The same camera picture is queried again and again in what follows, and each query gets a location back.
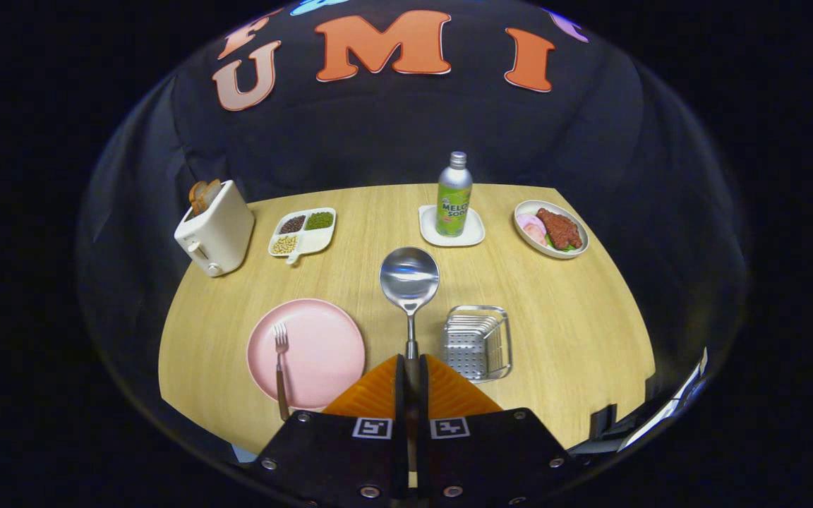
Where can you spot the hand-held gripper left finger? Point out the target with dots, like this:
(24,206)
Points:
(336,458)

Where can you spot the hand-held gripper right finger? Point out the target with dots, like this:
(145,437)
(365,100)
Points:
(491,458)

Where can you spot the pink round plate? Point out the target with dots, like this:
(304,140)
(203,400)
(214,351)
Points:
(322,353)

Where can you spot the white divided bean dish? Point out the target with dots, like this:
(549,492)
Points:
(315,241)

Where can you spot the white square coaster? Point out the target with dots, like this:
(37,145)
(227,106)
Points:
(476,233)

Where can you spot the white plate with meat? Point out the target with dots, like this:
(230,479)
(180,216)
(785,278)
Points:
(558,229)

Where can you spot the white toaster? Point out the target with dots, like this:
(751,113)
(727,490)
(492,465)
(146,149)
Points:
(219,236)

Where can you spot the green soda bottle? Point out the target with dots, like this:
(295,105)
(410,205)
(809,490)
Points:
(454,201)

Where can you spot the toast slices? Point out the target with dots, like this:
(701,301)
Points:
(203,194)

